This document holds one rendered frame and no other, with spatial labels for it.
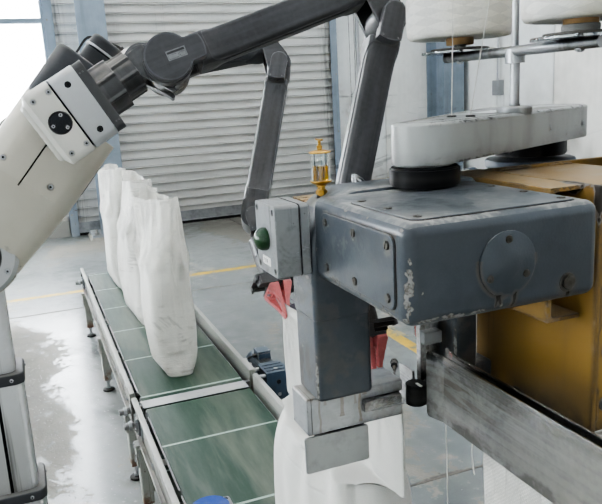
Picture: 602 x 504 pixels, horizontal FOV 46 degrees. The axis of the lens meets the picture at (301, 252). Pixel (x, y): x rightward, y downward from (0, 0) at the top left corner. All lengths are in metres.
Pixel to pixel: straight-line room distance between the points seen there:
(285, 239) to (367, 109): 0.42
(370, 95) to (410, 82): 8.43
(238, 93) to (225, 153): 0.73
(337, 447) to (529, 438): 0.28
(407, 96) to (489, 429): 8.84
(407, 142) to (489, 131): 0.14
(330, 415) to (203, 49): 0.60
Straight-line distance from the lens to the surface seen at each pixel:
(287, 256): 0.86
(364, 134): 1.20
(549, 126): 1.13
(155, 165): 8.43
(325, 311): 0.89
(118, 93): 1.16
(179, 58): 1.16
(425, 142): 0.87
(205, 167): 8.57
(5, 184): 1.31
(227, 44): 1.19
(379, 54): 1.25
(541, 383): 1.02
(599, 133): 7.89
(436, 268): 0.69
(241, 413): 2.53
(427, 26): 1.12
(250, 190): 1.60
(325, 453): 0.99
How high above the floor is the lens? 1.46
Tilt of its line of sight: 13 degrees down
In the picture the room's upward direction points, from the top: 3 degrees counter-clockwise
